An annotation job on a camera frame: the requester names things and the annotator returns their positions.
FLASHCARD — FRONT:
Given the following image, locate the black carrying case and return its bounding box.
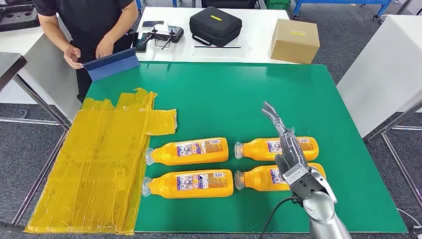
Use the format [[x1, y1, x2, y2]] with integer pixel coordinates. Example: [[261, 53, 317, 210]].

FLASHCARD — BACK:
[[189, 5, 243, 48]]

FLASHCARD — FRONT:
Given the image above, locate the black remote controller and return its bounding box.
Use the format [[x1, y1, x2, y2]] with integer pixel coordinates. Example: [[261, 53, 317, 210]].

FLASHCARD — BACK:
[[142, 25, 185, 50]]

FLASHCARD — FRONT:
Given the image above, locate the green plastic crate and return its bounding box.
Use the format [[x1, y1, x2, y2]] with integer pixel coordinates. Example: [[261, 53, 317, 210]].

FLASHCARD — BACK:
[[263, 0, 292, 10]]

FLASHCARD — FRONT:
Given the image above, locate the brown cardboard box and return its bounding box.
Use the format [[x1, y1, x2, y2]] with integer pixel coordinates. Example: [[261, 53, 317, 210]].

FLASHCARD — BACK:
[[270, 18, 321, 65]]

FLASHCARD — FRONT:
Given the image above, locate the person's right hand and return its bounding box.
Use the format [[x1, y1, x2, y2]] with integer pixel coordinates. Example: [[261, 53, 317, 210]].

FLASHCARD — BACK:
[[63, 44, 84, 70]]

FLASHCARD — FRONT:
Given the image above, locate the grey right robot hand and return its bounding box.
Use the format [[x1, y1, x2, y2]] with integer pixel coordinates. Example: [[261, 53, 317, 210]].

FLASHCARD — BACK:
[[261, 101, 310, 173]]

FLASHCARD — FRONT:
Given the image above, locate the black moulded tray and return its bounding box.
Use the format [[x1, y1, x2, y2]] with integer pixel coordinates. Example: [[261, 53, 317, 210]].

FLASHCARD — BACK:
[[0, 0, 41, 33]]

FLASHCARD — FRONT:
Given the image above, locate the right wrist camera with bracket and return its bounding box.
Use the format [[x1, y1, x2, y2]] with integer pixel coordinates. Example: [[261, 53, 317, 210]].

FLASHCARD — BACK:
[[282, 164, 319, 199]]

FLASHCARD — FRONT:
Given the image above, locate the yellow taped cardboard sheet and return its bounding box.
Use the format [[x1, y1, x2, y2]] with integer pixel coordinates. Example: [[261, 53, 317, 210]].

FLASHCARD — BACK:
[[24, 88, 178, 236]]

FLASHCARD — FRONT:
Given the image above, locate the grey metal leg frame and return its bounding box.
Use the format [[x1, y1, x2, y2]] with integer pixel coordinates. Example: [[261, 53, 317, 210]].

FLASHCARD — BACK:
[[364, 99, 422, 209]]

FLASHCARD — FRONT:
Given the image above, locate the green table mat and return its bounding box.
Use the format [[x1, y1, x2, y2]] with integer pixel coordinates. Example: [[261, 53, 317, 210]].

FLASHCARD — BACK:
[[85, 61, 409, 234]]

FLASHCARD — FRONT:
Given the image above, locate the white cable with plug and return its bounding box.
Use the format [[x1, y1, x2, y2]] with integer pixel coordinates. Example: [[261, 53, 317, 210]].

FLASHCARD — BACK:
[[395, 207, 422, 239]]

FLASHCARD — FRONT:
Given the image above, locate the black crate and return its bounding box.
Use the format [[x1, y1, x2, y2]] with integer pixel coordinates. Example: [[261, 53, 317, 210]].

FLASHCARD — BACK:
[[201, 0, 258, 9]]

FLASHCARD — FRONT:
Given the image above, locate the person's left hand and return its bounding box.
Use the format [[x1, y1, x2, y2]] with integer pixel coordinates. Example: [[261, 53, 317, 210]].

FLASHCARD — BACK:
[[96, 34, 115, 59]]

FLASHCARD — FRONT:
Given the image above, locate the orange plastic bottle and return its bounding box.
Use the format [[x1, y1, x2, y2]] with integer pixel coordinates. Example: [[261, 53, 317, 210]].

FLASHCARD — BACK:
[[141, 169, 234, 200], [145, 137, 229, 167], [234, 162, 327, 192], [234, 136, 320, 162]]

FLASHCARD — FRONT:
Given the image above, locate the person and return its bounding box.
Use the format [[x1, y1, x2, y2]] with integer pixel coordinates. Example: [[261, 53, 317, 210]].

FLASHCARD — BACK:
[[33, 0, 139, 103]]

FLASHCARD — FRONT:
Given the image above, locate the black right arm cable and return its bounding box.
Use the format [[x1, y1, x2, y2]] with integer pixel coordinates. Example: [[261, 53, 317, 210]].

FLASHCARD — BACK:
[[258, 195, 302, 239]]

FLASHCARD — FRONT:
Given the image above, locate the dark tablet device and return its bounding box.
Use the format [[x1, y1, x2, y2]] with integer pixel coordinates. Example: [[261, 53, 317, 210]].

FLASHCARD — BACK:
[[133, 32, 149, 53]]

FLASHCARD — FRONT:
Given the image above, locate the grey metal table rail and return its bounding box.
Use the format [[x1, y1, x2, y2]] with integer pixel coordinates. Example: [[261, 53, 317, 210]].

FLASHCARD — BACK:
[[11, 130, 70, 227]]

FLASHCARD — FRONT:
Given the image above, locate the dark grey side table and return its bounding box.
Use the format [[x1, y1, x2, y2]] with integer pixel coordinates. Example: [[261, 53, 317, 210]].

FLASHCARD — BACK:
[[0, 52, 72, 131]]

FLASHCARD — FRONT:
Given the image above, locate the blue tablet case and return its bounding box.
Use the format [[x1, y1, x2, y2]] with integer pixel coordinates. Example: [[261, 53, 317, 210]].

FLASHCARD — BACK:
[[82, 47, 141, 82]]

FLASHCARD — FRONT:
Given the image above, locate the white side table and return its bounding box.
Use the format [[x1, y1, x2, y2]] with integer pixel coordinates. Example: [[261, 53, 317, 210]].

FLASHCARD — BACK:
[[336, 14, 422, 138]]

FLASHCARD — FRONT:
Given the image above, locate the white and grey desk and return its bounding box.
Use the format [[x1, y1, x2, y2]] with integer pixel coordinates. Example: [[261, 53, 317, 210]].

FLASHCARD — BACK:
[[0, 14, 83, 122]]

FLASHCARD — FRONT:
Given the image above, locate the blue metal cart frame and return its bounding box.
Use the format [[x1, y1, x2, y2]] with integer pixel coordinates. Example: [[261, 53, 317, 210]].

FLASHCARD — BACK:
[[293, 0, 393, 20]]

